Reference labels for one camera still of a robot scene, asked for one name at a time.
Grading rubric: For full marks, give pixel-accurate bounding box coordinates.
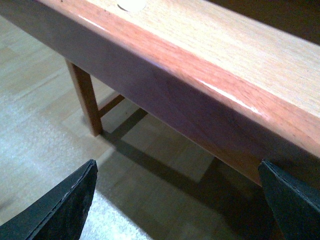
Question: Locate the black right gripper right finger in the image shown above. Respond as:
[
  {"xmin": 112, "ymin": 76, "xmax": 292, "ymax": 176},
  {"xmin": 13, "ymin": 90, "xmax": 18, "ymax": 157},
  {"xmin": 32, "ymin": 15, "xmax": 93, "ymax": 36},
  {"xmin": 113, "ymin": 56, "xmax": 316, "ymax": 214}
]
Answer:
[{"xmin": 258, "ymin": 160, "xmax": 320, "ymax": 240}]

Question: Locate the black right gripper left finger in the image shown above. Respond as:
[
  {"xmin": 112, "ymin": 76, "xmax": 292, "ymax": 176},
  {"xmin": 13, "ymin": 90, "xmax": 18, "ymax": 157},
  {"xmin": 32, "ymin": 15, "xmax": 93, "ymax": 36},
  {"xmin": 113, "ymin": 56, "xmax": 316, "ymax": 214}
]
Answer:
[{"xmin": 0, "ymin": 159, "xmax": 98, "ymax": 240}]

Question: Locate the wooden pull-out keyboard tray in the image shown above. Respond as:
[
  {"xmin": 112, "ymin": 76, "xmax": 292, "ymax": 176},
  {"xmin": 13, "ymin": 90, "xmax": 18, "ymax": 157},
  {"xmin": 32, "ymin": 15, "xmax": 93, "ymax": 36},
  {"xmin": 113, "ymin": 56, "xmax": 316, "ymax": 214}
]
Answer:
[{"xmin": 0, "ymin": 0, "xmax": 320, "ymax": 188}]

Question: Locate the wooden desk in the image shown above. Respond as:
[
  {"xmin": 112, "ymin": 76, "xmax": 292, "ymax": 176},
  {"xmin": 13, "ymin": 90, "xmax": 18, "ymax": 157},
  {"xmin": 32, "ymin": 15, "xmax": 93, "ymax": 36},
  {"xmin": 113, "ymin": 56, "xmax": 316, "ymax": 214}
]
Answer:
[{"xmin": 65, "ymin": 59, "xmax": 125, "ymax": 137}]

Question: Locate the white round object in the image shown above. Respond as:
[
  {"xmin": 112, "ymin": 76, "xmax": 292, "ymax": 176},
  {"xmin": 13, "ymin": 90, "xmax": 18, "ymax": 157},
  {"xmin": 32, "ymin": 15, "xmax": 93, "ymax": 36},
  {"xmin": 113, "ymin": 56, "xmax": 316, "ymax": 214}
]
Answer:
[{"xmin": 117, "ymin": 0, "xmax": 147, "ymax": 12}]

